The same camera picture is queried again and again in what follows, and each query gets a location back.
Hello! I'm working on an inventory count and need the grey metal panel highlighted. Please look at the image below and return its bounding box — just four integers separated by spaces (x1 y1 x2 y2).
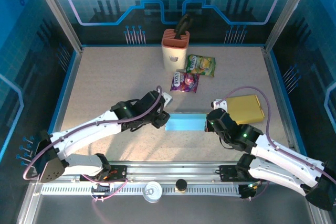
18 176 329 224

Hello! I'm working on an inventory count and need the yellow paper box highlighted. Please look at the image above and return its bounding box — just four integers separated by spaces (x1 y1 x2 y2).
223 94 265 125

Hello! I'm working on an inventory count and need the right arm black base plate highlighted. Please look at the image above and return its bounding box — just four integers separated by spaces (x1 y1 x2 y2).
218 165 268 183

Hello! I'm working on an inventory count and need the black round knob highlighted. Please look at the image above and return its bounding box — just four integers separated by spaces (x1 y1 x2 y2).
175 178 187 194

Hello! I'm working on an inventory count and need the aluminium side rail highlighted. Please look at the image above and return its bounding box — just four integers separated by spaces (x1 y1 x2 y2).
43 47 85 163
262 47 301 162

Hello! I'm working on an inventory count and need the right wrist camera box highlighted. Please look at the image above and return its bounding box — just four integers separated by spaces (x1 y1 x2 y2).
211 98 229 111

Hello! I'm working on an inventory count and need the purple candy bag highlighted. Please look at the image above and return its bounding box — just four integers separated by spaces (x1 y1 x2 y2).
170 71 201 93

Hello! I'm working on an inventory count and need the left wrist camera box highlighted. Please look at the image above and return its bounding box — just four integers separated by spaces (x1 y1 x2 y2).
160 92 174 109

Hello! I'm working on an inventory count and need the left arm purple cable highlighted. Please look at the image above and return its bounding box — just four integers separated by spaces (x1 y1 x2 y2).
23 85 162 204

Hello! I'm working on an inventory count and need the blue paper box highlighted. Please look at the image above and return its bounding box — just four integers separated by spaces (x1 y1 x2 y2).
164 112 208 132

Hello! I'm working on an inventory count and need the black knife handle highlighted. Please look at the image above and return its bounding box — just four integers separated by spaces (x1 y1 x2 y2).
174 13 194 38

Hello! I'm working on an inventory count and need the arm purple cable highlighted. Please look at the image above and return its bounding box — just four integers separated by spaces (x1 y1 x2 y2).
222 86 336 201
23 85 162 204

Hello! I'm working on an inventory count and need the aluminium frame post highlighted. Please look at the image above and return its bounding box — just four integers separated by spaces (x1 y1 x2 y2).
30 0 83 53
264 0 317 53

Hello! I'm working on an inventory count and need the black electronics box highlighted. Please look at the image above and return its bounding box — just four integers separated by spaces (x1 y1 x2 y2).
238 181 260 201
90 182 111 204

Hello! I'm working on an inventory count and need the cream knife block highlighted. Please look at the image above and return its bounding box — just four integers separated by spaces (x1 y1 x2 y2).
161 28 191 72

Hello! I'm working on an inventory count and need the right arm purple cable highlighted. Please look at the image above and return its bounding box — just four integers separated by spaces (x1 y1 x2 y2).
222 86 336 201

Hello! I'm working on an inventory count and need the yellow green candy bag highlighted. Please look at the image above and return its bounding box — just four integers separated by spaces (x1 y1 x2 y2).
185 54 216 78

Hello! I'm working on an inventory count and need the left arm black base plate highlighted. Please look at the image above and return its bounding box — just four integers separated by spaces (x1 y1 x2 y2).
79 165 129 183

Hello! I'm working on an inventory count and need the white round lid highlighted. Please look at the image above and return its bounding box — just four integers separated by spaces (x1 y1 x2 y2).
143 181 163 204

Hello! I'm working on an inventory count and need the aluminium mounting rail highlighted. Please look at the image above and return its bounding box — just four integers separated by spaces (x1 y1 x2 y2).
31 160 314 183

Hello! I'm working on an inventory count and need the slotted grey cable duct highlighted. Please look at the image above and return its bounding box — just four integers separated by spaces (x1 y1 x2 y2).
40 183 242 196

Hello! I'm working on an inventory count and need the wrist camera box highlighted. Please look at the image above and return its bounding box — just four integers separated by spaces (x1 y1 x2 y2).
211 98 229 111
160 92 174 109

